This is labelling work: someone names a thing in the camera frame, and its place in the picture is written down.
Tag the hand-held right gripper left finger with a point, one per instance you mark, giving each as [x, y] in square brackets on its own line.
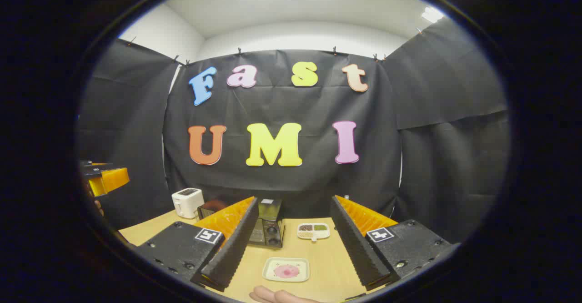
[232, 248]

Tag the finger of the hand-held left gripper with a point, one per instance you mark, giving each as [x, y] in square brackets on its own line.
[111, 180]

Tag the ceiling light panel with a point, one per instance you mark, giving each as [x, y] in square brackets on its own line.
[432, 15]

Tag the pink round food slice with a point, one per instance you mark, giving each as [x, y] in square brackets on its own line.
[287, 271]

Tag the white divided snack dish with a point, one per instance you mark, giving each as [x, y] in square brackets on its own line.
[313, 231]

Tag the cream square plate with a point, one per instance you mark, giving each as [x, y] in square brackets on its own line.
[286, 262]

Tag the black electric oven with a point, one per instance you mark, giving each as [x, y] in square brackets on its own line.
[269, 228]

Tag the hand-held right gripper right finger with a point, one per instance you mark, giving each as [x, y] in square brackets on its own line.
[354, 248]

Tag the black backdrop cloth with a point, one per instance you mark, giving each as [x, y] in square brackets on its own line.
[273, 107]

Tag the white toaster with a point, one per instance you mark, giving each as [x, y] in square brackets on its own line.
[187, 202]

